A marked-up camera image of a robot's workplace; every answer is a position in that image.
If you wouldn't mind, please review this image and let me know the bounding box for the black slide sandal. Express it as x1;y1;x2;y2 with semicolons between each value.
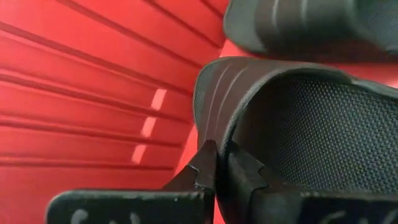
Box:
192;55;398;195

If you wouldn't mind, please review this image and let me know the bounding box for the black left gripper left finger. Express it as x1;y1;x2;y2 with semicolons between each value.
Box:
45;139;218;224

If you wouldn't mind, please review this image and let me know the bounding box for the black curved bracket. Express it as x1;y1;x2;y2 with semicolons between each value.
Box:
223;0;398;65

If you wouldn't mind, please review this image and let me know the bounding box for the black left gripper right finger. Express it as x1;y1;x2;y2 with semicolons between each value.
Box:
215;142;398;224

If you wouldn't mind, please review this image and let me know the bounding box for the red plastic bin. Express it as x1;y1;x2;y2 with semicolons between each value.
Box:
0;0;398;224

